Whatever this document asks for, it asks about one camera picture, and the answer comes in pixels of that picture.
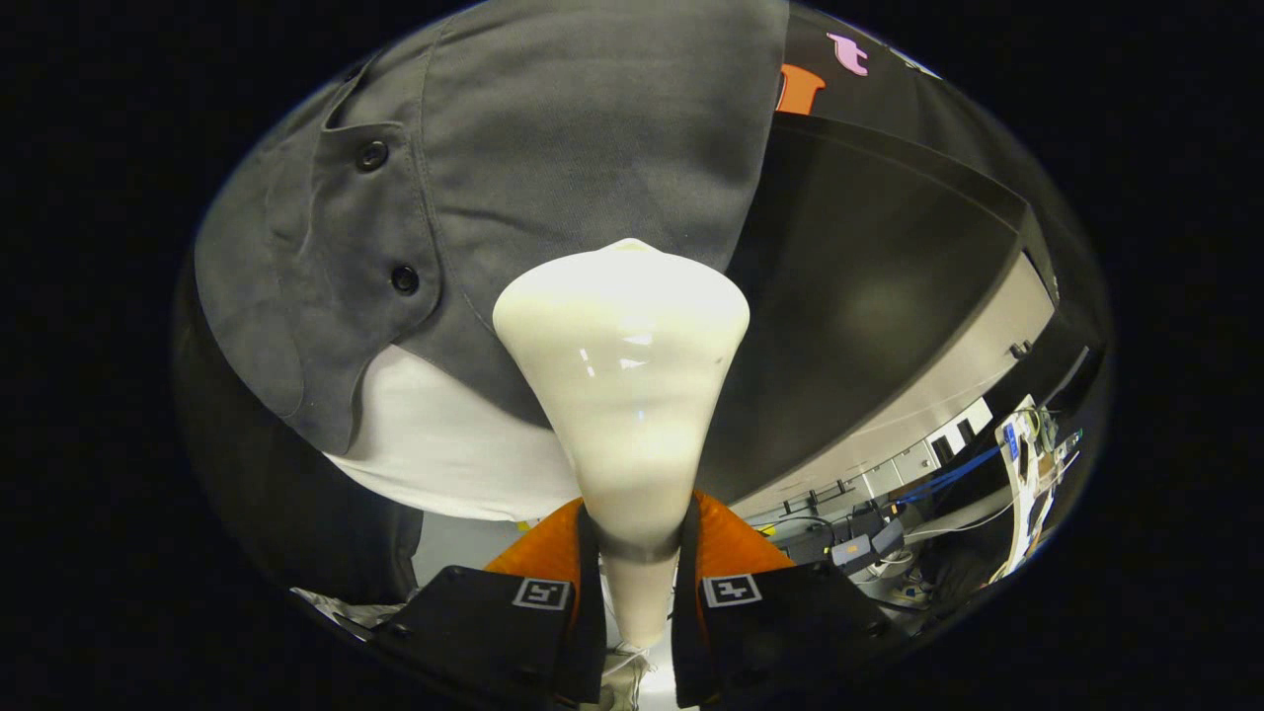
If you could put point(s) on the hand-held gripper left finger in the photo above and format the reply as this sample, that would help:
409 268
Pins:
592 622

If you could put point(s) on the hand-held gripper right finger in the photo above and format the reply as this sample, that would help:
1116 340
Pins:
686 622

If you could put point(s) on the grey button shirt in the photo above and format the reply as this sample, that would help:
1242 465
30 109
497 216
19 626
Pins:
553 128

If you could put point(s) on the small grey box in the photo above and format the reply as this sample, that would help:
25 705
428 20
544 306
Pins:
853 553
888 536

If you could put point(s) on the white mannequin torso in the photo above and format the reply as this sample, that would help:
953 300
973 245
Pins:
444 444

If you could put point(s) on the cluttered white desk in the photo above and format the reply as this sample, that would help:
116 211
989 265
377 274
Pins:
1027 474

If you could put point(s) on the grey cabinet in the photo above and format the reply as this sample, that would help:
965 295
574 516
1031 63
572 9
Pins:
869 276

